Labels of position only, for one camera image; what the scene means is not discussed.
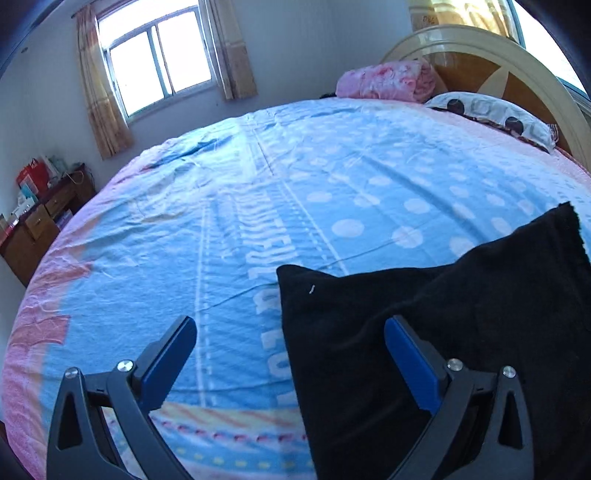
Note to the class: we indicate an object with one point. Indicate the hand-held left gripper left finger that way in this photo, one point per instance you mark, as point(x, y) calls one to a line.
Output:
point(168, 364)

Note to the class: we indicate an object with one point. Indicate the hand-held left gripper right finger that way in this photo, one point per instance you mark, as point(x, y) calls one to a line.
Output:
point(413, 367)

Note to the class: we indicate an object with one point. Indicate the black pants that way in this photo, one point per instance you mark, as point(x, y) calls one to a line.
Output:
point(392, 300)

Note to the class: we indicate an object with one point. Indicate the blue dotted bed sheet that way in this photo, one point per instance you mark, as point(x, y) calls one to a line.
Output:
point(231, 207)

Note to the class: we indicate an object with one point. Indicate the wooden desk with drawers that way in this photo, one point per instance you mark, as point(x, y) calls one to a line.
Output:
point(41, 221)

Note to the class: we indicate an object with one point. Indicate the red paper bag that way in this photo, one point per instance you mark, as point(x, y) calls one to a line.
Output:
point(33, 175)

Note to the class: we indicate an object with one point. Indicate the white patterned pillow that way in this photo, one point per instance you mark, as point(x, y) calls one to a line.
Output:
point(494, 113)

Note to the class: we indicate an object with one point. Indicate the beige checked curtain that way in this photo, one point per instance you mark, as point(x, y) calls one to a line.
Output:
point(101, 87)
point(231, 46)

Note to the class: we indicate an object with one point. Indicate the pink floral folded blanket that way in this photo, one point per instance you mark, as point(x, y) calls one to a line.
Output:
point(385, 81)

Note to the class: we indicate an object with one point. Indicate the sliding glass window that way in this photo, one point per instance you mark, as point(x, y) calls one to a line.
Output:
point(157, 60)

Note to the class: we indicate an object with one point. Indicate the cream wooden headboard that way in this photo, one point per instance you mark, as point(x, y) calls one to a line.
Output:
point(498, 69)

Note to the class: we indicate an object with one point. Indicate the bright side window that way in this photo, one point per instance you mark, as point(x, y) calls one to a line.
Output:
point(549, 46)

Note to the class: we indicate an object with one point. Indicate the yellow patterned curtain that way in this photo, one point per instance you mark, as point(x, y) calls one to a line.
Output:
point(461, 16)

